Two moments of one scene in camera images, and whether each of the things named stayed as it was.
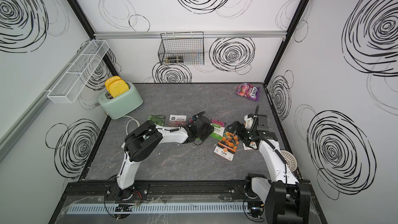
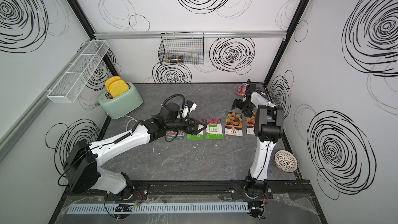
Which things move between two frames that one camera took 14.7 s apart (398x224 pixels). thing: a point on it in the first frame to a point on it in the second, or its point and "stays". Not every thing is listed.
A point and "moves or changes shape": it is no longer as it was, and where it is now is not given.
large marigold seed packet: x=227 y=145 to x=233 y=124
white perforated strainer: x=290 y=159 stays
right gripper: x=240 y=132 to x=240 y=105
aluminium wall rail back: x=109 y=35 stays
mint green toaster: x=122 y=104 stays
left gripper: x=210 y=129 to x=193 y=131
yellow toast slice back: x=111 y=80 stays
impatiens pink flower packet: x=219 y=127 stays
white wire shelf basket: x=70 y=85 stays
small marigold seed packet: x=252 y=144 moves or changes shape
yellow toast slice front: x=118 y=87 stays
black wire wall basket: x=182 y=49 stays
